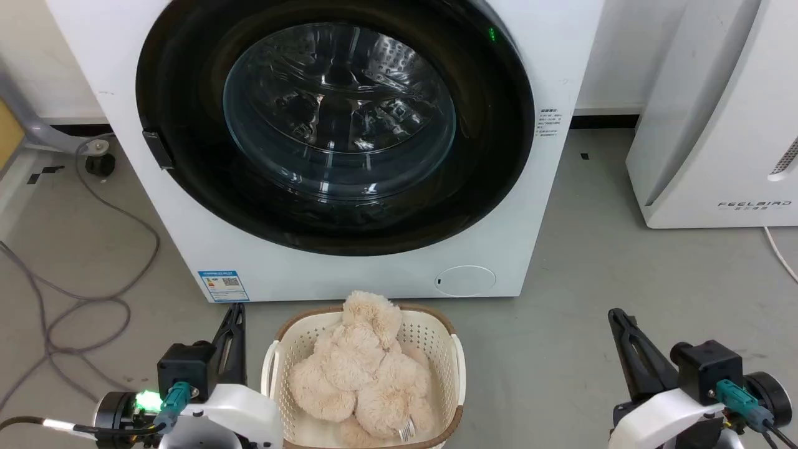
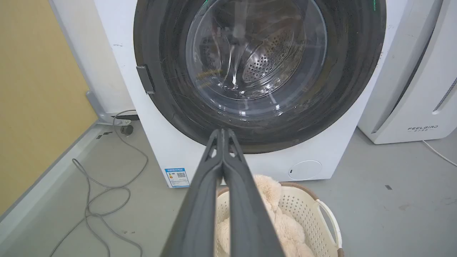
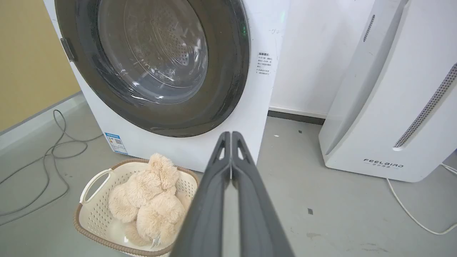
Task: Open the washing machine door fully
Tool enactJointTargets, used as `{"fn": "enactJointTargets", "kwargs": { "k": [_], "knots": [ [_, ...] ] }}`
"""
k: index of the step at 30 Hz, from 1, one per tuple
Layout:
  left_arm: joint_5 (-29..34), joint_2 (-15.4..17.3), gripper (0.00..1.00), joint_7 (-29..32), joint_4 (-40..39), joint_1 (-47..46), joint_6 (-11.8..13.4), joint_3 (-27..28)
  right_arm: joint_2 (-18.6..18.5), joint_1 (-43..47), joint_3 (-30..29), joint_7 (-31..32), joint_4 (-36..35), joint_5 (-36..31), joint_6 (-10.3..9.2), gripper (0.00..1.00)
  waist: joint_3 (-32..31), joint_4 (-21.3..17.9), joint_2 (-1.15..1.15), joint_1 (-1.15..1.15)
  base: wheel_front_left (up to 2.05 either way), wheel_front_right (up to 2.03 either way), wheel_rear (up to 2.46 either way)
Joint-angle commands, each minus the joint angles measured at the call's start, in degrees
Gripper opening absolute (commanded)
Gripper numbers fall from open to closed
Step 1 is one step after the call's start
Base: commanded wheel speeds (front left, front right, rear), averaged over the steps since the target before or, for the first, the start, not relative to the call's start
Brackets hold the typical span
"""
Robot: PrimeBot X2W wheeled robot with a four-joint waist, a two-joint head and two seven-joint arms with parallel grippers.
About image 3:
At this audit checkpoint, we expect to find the white power cable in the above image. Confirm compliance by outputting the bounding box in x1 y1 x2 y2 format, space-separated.
386 162 457 236

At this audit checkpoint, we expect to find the beige plush teddy bear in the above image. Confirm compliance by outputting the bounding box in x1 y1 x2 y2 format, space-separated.
108 153 186 247

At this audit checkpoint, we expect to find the grey floor cable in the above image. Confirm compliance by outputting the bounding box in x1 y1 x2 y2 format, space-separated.
0 109 104 226

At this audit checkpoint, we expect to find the white front-load washing machine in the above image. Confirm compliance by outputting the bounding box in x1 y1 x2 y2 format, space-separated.
43 0 290 172

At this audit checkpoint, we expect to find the blue energy label sticker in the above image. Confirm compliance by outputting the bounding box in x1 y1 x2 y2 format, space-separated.
104 133 128 155

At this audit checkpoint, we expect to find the cream perforated laundry basket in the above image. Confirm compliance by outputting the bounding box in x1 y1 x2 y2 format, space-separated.
73 158 200 257

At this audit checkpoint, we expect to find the white air purifier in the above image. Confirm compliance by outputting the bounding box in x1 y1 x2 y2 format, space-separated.
318 0 457 183

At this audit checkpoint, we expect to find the round dark washing machine door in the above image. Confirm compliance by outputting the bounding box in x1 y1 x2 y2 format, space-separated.
55 0 251 138

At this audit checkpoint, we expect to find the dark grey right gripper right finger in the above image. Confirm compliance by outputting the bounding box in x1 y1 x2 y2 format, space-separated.
231 131 295 257

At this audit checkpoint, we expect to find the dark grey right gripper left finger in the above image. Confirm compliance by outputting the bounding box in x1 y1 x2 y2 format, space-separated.
170 131 232 257

